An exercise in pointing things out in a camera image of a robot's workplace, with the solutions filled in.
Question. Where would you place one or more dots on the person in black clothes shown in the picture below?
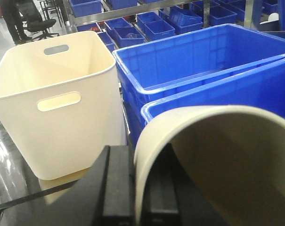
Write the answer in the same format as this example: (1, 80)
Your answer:
(14, 22)

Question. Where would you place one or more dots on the large blue bin far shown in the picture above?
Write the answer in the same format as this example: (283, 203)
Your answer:
(168, 66)

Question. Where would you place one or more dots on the large blue bin near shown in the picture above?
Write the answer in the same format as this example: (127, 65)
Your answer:
(262, 87)

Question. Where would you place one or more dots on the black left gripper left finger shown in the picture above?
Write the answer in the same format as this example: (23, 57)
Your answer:
(103, 196)

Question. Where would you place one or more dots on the large blue bin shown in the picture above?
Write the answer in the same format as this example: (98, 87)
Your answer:
(168, 66)
(262, 87)

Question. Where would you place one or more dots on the cream plastic bin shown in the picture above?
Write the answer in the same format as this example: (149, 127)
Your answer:
(60, 102)

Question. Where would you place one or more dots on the black office chair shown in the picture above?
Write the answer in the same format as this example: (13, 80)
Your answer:
(34, 20)

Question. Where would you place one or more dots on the metal shelving rack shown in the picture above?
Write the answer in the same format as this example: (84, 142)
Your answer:
(183, 15)

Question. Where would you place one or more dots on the beige plastic cup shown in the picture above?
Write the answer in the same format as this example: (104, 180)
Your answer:
(235, 154)

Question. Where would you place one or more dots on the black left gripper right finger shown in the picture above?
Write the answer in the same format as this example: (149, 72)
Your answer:
(171, 198)

